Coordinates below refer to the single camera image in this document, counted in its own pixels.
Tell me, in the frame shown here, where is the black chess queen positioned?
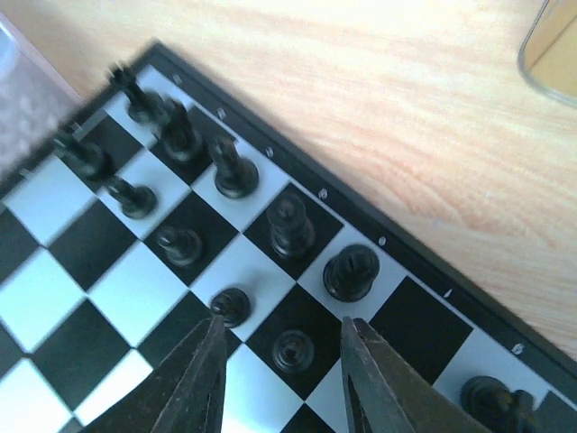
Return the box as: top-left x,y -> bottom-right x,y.
265,192 -> 316,259

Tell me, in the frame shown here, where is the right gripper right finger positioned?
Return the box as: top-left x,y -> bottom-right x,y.
341,317 -> 487,433

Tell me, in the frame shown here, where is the black silver chess board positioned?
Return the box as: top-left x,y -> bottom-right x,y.
1,44 -> 576,432

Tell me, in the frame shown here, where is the black chess king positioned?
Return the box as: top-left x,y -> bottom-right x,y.
323,244 -> 380,303

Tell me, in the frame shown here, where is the empty gold silver tin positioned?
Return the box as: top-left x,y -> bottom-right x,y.
517,1 -> 576,107

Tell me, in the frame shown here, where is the silver tin with pieces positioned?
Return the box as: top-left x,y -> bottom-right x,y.
1,15 -> 81,180

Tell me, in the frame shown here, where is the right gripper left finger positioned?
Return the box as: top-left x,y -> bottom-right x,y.
85,316 -> 227,433

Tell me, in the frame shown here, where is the black chess piece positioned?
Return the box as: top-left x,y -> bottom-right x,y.
159,98 -> 204,164
109,65 -> 165,124

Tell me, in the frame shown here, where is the black chess pawn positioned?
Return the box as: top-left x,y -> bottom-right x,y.
272,329 -> 315,373
51,133 -> 110,180
105,176 -> 158,220
209,287 -> 252,328
156,226 -> 203,267

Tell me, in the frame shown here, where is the black chess knight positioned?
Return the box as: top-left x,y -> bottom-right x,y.
460,375 -> 538,433

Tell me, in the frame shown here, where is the black chess bishop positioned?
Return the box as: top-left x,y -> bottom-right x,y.
208,136 -> 260,199

